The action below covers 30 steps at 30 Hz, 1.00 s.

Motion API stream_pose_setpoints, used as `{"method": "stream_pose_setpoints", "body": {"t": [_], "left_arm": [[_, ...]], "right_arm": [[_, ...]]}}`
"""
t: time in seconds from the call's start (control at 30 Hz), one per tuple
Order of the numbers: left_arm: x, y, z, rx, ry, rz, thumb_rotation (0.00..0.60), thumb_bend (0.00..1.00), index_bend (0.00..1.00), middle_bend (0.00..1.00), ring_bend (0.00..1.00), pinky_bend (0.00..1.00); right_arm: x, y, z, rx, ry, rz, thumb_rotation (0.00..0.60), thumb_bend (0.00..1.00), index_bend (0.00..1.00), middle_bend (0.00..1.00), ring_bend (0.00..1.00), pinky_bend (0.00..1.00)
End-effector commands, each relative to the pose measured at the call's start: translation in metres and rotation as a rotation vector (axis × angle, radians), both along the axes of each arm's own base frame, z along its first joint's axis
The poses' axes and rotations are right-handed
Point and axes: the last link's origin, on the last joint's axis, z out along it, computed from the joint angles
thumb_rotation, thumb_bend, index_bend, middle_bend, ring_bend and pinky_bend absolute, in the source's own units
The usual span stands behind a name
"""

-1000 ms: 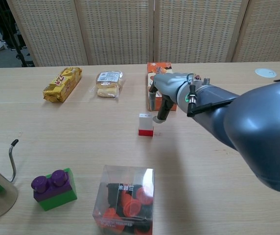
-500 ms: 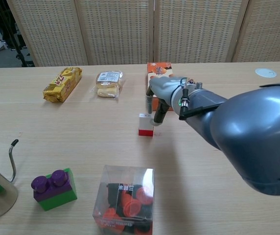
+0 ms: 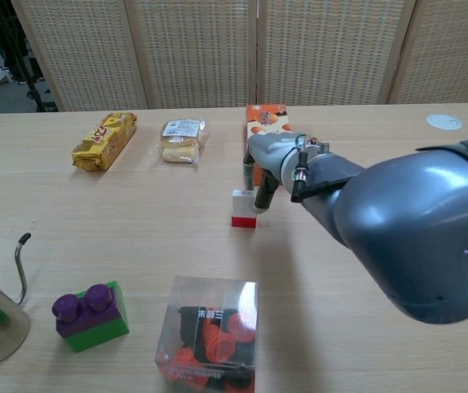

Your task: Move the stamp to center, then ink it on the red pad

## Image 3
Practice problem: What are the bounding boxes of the orange egg roll box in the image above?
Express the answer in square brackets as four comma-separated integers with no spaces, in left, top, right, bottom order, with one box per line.
[244,103,293,190]

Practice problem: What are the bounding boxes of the bread in clear bag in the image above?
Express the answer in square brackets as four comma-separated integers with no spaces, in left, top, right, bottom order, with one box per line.
[148,118,211,167]

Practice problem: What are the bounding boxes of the white round table grommet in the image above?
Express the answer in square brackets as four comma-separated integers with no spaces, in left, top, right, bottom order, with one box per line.
[425,113,465,132]

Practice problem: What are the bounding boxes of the green and purple toy block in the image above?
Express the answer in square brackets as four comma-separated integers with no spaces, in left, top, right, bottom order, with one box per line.
[51,280,131,355]

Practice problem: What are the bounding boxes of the wooden rattan folding screen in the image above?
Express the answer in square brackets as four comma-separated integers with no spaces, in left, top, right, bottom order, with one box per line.
[10,0,468,113]

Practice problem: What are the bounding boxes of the yellow biscuit pack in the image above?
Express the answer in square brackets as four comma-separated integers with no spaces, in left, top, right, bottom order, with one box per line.
[71,111,139,172]

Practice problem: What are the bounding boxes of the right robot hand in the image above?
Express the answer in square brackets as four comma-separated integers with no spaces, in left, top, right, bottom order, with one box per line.
[242,131,307,215]

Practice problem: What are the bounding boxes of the clear box orange black pieces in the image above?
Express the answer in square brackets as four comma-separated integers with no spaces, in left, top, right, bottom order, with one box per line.
[153,275,260,393]

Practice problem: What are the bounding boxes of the small white red box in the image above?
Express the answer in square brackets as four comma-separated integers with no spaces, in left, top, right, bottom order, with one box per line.
[230,188,258,228]

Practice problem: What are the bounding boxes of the black tripod stand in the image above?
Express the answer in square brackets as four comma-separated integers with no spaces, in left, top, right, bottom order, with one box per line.
[0,0,60,113]

